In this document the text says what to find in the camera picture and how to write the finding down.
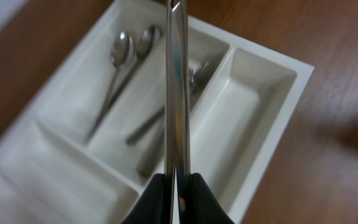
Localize white plastic cutlery tray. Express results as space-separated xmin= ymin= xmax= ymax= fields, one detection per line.
xmin=0 ymin=1 xmax=313 ymax=223

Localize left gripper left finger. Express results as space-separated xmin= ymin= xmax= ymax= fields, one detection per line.
xmin=121 ymin=174 xmax=173 ymax=224

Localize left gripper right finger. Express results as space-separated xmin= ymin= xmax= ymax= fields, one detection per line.
xmin=177 ymin=173 xmax=234 ymax=224

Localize steel spoon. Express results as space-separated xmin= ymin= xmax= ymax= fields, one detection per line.
xmin=86 ymin=30 xmax=134 ymax=141
xmin=108 ymin=25 xmax=163 ymax=109

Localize steel fork in tray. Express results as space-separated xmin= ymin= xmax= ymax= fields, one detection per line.
xmin=125 ymin=67 xmax=198 ymax=146

